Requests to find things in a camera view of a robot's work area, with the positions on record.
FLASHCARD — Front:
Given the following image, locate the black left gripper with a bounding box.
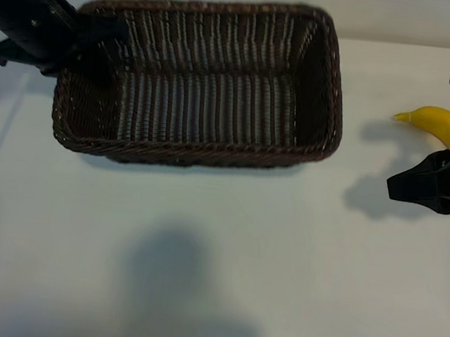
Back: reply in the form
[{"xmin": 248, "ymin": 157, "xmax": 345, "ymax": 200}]
[{"xmin": 0, "ymin": 0, "xmax": 135, "ymax": 89}]

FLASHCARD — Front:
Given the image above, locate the yellow banana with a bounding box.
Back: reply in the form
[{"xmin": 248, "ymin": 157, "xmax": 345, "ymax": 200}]
[{"xmin": 379, "ymin": 100, "xmax": 450, "ymax": 216}]

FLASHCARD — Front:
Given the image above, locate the dark brown wicker basket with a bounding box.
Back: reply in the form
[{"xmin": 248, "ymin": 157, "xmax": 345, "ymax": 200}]
[{"xmin": 46, "ymin": 0, "xmax": 360, "ymax": 194}]

